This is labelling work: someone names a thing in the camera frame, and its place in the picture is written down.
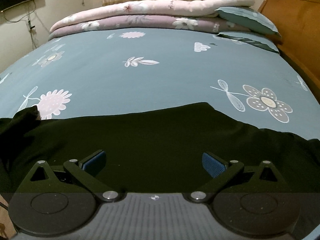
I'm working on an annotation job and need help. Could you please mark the black sweatpants with drawstring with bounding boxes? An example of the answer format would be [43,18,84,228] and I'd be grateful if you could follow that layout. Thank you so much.
[1,102,319,239]

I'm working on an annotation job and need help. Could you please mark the blue patterned bed sheet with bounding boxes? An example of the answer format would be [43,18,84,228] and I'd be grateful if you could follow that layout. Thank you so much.
[1,28,319,139]

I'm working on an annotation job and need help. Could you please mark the wooden headboard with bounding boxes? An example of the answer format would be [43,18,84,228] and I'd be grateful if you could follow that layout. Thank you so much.
[258,0,319,88]

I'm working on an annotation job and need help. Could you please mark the purple floral folded quilt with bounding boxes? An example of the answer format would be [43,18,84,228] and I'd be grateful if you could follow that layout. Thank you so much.
[49,15,250,40]

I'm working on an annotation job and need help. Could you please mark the white floral folded quilt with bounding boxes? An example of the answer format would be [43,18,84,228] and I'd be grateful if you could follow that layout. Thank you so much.
[49,0,255,33]

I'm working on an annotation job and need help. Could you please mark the wall cables and plug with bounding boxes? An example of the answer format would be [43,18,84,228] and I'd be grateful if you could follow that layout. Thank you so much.
[2,0,51,51]

